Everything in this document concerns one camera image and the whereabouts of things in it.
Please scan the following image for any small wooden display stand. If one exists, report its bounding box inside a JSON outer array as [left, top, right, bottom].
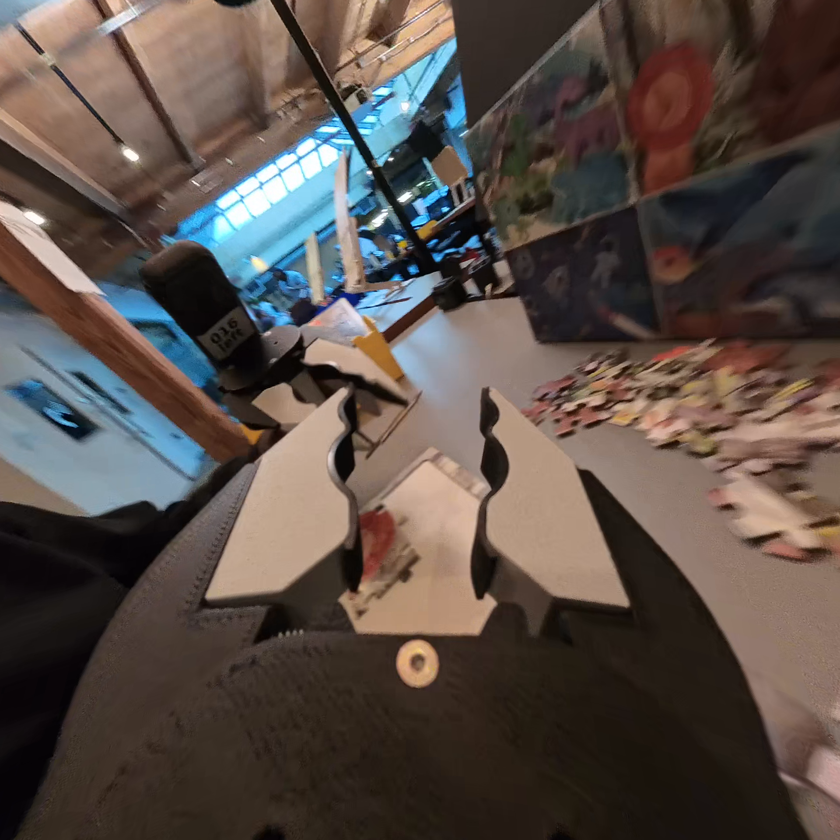
[[305, 233, 327, 304]]

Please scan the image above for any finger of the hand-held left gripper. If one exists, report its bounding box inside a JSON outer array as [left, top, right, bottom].
[[252, 382, 324, 432], [304, 336, 409, 406]]

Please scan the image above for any tall wooden display stand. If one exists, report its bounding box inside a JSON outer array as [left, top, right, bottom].
[[331, 147, 368, 294]]

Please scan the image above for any lion jigsaw puzzle board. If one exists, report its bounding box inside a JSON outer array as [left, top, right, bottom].
[[341, 446, 500, 636]]

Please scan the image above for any yellow plastic bin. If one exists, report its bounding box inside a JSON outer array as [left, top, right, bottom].
[[353, 315, 405, 382]]

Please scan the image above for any pile of puzzle pieces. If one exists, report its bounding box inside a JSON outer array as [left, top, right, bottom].
[[525, 338, 840, 562]]

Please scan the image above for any black pole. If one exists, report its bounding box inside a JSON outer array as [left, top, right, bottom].
[[270, 0, 439, 275]]

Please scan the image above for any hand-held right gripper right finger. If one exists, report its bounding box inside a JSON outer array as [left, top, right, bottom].
[[474, 387, 632, 636]]

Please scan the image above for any wooden beam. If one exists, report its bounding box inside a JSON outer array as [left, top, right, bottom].
[[0, 220, 253, 463]]

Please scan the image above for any orange patterned assembled puzzle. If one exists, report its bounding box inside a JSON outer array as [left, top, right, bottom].
[[308, 298, 368, 342]]

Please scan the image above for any black partition panel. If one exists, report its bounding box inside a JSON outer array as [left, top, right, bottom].
[[451, 0, 601, 126]]

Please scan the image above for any person's left forearm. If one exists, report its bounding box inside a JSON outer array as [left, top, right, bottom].
[[0, 456, 257, 840]]

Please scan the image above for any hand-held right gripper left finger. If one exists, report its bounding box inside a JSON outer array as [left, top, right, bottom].
[[205, 387, 363, 606]]

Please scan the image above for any colourful animal puzzle box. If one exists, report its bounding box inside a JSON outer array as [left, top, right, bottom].
[[465, 0, 840, 343]]

